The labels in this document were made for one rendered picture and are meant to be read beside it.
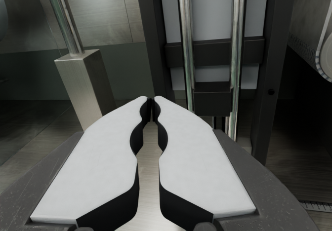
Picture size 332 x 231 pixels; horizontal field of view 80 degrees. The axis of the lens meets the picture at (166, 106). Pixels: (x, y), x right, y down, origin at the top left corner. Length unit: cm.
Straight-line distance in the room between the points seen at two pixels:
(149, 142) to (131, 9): 45
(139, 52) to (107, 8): 18
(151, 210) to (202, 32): 36
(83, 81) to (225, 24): 42
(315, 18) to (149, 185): 47
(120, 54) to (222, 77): 57
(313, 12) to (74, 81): 56
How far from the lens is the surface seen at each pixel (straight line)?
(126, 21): 77
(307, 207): 51
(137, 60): 80
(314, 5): 46
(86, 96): 61
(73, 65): 59
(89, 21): 84
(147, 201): 49
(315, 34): 44
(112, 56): 83
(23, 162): 76
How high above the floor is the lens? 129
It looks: 30 degrees down
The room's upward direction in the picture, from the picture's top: 8 degrees counter-clockwise
